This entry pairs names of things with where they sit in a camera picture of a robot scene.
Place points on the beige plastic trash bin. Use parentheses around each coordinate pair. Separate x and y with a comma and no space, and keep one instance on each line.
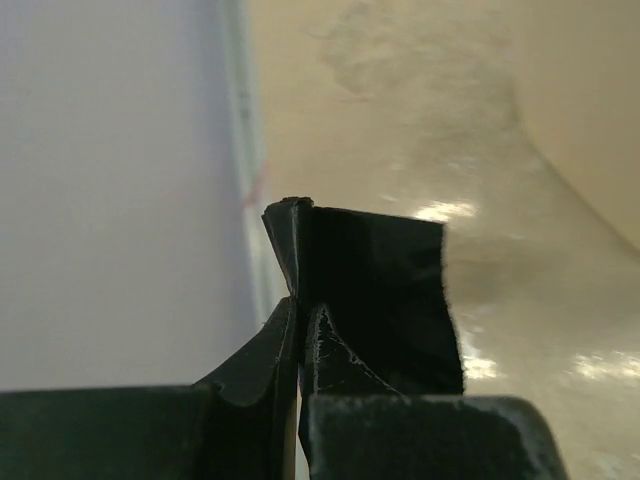
(577,84)

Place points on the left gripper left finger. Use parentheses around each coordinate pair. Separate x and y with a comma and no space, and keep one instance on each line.
(245,426)

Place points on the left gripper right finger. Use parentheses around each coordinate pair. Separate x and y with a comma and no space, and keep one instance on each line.
(351,424)

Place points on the black trash bag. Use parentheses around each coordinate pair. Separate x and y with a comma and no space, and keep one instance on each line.
(381,277)

